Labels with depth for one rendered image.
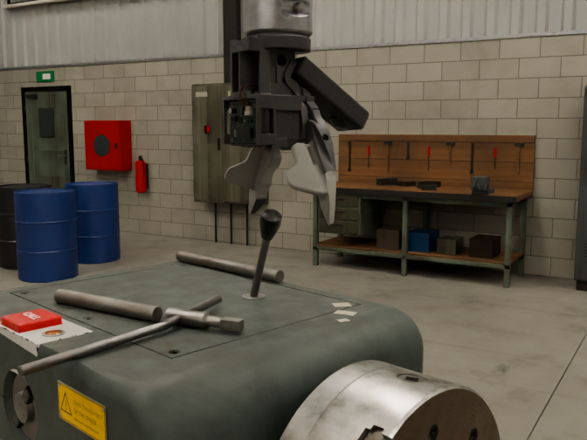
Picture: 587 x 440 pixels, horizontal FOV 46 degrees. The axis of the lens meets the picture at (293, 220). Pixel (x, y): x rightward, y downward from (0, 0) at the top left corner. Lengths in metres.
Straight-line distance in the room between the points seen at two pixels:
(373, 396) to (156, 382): 0.23
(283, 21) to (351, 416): 0.42
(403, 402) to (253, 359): 0.18
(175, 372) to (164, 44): 9.02
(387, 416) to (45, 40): 10.81
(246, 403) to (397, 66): 7.14
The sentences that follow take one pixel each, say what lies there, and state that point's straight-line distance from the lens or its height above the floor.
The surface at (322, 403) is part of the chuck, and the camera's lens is 0.79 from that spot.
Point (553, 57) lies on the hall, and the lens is 7.36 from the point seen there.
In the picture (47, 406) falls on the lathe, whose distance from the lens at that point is 0.92.
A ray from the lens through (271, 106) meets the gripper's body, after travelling 0.72.
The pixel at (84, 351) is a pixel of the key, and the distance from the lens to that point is 0.84.
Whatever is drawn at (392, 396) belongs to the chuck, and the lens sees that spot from 0.77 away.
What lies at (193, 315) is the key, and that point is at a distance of 0.93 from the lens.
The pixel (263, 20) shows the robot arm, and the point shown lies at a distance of 0.74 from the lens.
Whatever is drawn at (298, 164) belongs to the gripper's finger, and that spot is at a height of 1.48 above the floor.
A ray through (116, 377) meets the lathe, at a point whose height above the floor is 1.25.
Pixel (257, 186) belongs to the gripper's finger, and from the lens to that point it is 0.82.
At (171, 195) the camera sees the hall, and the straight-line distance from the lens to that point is 9.57.
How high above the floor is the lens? 1.52
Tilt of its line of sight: 8 degrees down
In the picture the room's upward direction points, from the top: straight up
